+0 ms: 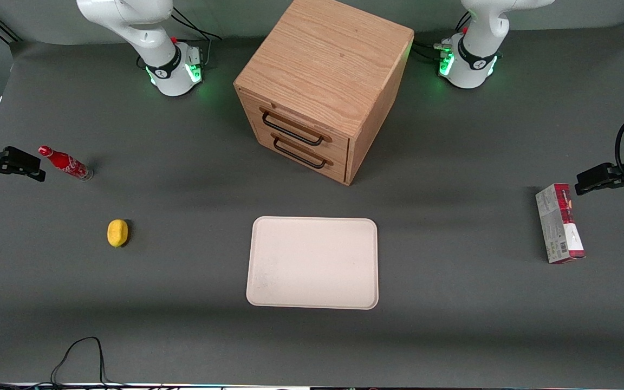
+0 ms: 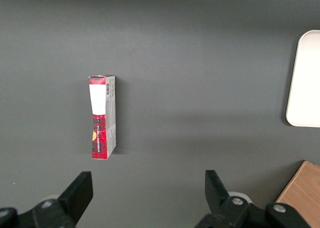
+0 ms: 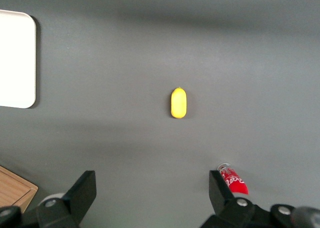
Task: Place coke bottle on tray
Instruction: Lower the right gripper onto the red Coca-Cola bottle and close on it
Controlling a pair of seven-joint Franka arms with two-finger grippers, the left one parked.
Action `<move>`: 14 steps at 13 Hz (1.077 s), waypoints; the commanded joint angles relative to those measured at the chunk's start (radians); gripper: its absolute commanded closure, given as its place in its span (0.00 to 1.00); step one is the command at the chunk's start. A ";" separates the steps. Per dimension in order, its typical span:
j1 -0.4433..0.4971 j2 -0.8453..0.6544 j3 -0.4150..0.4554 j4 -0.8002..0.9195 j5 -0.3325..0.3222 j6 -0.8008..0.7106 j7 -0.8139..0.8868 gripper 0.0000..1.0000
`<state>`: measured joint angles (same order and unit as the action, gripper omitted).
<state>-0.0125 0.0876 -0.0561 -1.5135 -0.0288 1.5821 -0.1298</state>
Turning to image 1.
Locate grey and red carton box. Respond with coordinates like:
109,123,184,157
535,183,586,265

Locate black cable on table edge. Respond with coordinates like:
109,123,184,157
0,336,145,390

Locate cream plastic tray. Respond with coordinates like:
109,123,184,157
246,216,379,310

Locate black left arm base cables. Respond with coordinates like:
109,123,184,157
413,12,471,64

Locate black arm base cables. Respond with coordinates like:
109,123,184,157
170,8,223,60
413,12,471,64

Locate red coke bottle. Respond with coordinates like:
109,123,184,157
38,145,94,181

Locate yellow lemon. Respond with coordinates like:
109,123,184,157
107,219,129,248

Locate black right arm base cables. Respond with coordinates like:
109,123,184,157
170,8,223,60

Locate black metal drawer handle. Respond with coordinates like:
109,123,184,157
272,135,328,170
261,108,326,147

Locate wooden drawer cabinet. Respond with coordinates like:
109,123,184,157
233,0,415,186

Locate wooden drawer front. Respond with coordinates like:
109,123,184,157
257,123,349,184
238,88,351,162

